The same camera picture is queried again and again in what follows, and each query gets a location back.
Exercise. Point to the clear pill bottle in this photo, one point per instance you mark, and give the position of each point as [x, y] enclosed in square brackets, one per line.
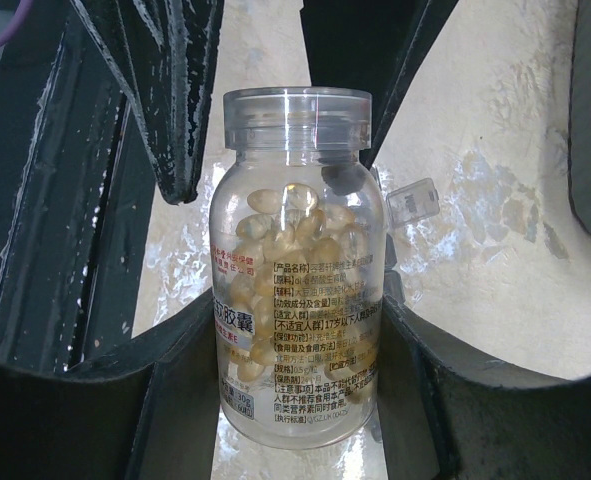
[297, 234]

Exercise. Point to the grey weekly pill organizer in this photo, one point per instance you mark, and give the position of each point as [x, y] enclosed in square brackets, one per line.
[405, 206]

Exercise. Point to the black table front rail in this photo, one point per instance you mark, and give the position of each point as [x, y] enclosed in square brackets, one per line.
[76, 192]

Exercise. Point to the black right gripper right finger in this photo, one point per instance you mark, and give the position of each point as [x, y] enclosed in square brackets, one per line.
[450, 411]

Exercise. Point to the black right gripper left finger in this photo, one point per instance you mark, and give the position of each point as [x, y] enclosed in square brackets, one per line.
[147, 409]

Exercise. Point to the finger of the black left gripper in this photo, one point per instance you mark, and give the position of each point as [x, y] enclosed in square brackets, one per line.
[163, 55]
[375, 46]

